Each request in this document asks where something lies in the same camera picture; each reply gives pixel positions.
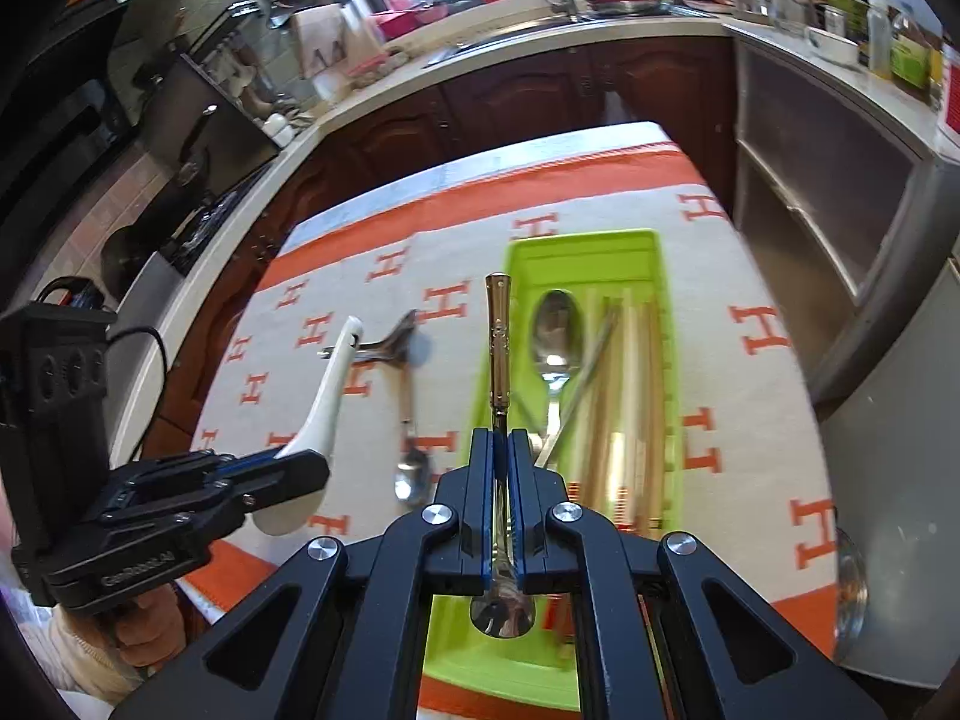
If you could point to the black kettle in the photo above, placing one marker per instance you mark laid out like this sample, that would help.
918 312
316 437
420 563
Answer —
71 291

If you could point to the green plastic utensil tray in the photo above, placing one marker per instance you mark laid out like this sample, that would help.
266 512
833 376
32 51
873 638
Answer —
525 255

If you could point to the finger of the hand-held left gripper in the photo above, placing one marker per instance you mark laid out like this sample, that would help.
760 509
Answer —
285 480
225 463

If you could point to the red striped wooden chopstick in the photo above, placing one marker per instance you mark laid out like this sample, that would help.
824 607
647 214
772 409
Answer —
657 405
636 412

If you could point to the white ceramic soup spoon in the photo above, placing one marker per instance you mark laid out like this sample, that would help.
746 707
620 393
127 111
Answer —
315 420

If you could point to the person's left hand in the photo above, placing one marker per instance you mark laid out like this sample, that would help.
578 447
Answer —
154 626

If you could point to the gas stove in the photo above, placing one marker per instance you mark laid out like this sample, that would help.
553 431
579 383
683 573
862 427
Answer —
214 221

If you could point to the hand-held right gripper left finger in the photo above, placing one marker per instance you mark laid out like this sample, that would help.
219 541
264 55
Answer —
486 480

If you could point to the orange and beige printed blanket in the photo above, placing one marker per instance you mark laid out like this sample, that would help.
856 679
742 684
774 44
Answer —
750 405

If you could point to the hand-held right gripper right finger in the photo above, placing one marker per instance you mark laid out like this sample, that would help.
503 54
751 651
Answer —
519 480

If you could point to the large steel spoon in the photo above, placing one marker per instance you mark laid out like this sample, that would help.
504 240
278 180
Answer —
556 330

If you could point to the red plastic basin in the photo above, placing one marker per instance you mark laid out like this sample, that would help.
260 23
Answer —
409 21

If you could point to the white ceramic bowl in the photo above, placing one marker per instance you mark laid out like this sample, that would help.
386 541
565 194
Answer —
832 45

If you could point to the small steel spoon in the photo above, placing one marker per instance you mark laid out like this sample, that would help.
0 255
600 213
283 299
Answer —
411 465

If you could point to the brown wooden kitchen cabinets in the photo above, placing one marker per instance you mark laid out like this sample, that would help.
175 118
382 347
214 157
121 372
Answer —
510 97

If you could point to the person's left forearm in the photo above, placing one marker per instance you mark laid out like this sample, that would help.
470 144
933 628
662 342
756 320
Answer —
79 652

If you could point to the stainless steel stove panel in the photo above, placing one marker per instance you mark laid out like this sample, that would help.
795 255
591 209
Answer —
206 127

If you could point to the green labelled bottle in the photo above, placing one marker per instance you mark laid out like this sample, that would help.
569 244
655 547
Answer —
911 52

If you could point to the white kitchen countertop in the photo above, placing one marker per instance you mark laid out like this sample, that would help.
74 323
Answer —
360 101

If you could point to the stainless steel bowl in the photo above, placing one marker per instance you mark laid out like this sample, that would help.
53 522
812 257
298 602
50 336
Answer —
851 592

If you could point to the brown paper bag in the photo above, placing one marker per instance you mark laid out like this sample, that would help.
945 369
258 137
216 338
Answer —
319 41

